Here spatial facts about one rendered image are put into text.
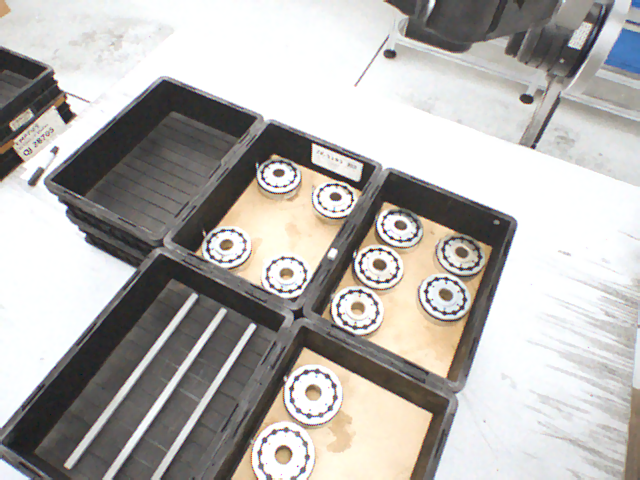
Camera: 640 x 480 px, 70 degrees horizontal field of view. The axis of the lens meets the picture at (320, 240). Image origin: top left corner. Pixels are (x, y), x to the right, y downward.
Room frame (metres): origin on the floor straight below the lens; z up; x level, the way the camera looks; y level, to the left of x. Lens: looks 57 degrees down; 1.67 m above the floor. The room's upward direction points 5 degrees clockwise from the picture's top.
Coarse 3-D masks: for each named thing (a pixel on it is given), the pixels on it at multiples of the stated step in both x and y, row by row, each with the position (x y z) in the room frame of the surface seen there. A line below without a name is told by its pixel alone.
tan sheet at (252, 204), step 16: (304, 176) 0.72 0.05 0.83; (320, 176) 0.72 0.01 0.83; (256, 192) 0.65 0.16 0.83; (304, 192) 0.67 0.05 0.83; (240, 208) 0.60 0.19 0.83; (256, 208) 0.61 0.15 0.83; (272, 208) 0.61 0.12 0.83; (288, 208) 0.62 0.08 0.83; (304, 208) 0.62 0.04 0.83; (224, 224) 0.56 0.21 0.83; (240, 224) 0.56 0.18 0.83; (256, 224) 0.57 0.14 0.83; (272, 224) 0.57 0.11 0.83; (288, 224) 0.57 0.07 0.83; (304, 224) 0.58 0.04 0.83; (320, 224) 0.58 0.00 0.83; (256, 240) 0.52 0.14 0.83; (272, 240) 0.53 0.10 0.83; (288, 240) 0.53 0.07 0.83; (304, 240) 0.54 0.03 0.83; (320, 240) 0.54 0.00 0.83; (256, 256) 0.48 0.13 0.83; (304, 256) 0.49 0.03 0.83; (320, 256) 0.50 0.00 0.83; (240, 272) 0.44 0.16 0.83; (256, 272) 0.45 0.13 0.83
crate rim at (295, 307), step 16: (288, 128) 0.77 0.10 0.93; (320, 144) 0.73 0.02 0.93; (336, 144) 0.73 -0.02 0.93; (368, 160) 0.69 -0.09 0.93; (224, 176) 0.61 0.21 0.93; (208, 192) 0.57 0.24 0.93; (368, 192) 0.60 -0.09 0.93; (192, 208) 0.52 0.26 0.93; (352, 208) 0.56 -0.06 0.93; (176, 224) 0.48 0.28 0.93; (336, 240) 0.48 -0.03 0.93; (192, 256) 0.41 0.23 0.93; (224, 272) 0.39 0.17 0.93; (320, 272) 0.40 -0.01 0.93; (256, 288) 0.36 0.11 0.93; (304, 288) 0.37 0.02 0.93; (288, 304) 0.33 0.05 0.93
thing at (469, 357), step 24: (360, 216) 0.54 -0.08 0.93; (504, 216) 0.58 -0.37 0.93; (504, 240) 0.52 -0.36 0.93; (336, 264) 0.43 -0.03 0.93; (504, 264) 0.46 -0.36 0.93; (480, 312) 0.36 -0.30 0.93; (360, 336) 0.29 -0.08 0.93; (480, 336) 0.31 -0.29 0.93; (408, 360) 0.25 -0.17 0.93; (456, 384) 0.22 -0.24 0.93
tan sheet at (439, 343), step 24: (432, 240) 0.57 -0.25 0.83; (408, 264) 0.50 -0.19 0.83; (432, 264) 0.50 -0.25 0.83; (408, 288) 0.44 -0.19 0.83; (360, 312) 0.38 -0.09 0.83; (384, 312) 0.38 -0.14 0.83; (408, 312) 0.39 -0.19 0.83; (384, 336) 0.33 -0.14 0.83; (408, 336) 0.34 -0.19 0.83; (432, 336) 0.34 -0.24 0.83; (456, 336) 0.35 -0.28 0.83; (432, 360) 0.29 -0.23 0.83
